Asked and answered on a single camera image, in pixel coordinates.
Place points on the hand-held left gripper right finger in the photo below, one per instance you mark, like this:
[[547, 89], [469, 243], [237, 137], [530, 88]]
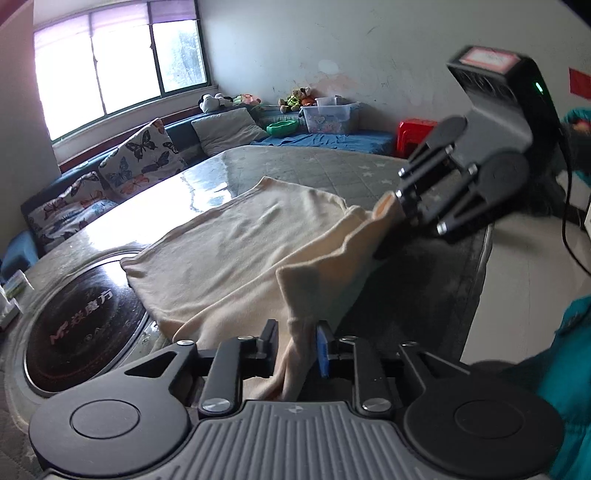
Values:
[[324, 353]]

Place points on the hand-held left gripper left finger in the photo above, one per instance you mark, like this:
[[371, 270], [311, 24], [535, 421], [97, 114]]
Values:
[[226, 369]]

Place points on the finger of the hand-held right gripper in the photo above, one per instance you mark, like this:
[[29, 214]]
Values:
[[461, 207], [425, 161]]

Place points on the cream knit garment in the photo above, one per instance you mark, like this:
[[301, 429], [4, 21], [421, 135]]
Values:
[[240, 249]]

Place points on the person's right forearm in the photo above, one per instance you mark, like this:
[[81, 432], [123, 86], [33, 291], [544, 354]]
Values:
[[577, 143]]

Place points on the red plastic stool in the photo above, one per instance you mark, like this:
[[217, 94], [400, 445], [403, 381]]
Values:
[[415, 136]]

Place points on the blue sofa cloth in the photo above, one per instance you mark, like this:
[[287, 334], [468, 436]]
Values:
[[332, 141]]

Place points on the clear plastic storage box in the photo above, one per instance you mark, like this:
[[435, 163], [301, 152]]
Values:
[[330, 119]]

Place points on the brown and green plush toys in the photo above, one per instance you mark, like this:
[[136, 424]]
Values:
[[295, 100]]

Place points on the green plastic bowl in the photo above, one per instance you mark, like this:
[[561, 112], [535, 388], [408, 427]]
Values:
[[282, 129]]

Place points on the round black induction cooktop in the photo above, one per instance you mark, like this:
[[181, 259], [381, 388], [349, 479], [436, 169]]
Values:
[[83, 323]]

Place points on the colourful small toy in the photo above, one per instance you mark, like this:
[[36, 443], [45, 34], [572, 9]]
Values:
[[247, 99]]

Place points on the person's teal jacket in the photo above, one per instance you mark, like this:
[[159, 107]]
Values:
[[563, 369]]

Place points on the plain grey cushion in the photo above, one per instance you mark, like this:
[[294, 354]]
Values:
[[226, 131]]

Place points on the white plush toy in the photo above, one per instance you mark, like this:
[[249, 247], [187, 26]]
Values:
[[214, 103]]

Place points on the butterfly print pillow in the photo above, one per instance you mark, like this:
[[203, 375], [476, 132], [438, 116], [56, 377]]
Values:
[[69, 207], [141, 159]]

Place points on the green patterned box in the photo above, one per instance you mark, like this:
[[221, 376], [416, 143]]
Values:
[[17, 282]]

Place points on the white box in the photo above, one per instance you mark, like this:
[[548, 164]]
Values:
[[7, 311]]

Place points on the blue corner sofa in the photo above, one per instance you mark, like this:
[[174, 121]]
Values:
[[181, 127]]

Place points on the large window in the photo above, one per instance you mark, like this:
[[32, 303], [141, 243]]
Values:
[[120, 64]]

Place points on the purple roller blind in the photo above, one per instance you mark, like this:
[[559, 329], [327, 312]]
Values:
[[115, 21]]

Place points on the red wall paper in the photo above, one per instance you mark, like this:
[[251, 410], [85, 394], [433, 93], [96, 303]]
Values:
[[581, 83]]

